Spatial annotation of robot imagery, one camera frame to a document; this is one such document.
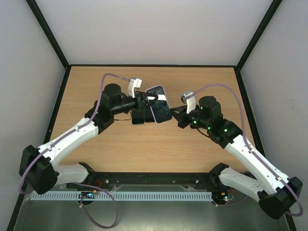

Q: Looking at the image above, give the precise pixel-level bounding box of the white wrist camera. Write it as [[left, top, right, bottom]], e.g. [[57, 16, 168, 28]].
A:
[[128, 78, 142, 98], [180, 91, 196, 114]]

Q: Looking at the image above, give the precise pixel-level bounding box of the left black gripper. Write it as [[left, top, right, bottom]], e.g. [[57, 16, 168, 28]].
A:
[[111, 90, 157, 116]]

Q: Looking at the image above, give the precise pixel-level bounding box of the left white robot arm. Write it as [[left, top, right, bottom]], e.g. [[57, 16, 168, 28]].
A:
[[19, 84, 166, 194]]

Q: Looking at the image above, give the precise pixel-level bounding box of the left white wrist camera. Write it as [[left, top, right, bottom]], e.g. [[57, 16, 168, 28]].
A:
[[128, 78, 142, 98]]

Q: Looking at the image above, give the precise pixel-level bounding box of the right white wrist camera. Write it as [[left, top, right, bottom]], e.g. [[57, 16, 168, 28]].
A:
[[180, 91, 196, 114]]

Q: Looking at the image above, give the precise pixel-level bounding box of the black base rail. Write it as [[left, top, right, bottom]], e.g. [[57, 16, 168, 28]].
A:
[[83, 172, 230, 192]]

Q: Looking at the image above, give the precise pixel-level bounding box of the grey slotted cable duct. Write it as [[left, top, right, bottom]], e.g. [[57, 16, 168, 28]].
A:
[[29, 191, 212, 202]]

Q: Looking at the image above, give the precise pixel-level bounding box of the black bare phone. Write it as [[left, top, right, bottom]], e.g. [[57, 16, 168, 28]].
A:
[[131, 110, 145, 125]]

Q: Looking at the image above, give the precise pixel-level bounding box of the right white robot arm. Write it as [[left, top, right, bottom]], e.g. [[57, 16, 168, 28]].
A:
[[171, 96, 303, 219]]

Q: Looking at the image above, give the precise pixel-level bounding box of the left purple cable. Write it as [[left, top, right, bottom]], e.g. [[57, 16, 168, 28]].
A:
[[18, 73, 132, 228]]

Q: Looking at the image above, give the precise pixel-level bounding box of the black metal frame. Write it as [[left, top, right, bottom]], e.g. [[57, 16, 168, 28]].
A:
[[6, 0, 297, 231]]

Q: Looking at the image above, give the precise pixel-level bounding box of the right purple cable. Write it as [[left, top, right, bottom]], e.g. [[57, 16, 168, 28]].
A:
[[184, 83, 304, 217]]

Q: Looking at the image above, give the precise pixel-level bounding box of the purple cable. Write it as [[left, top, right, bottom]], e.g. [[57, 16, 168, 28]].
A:
[[184, 83, 304, 217], [18, 73, 132, 228]]

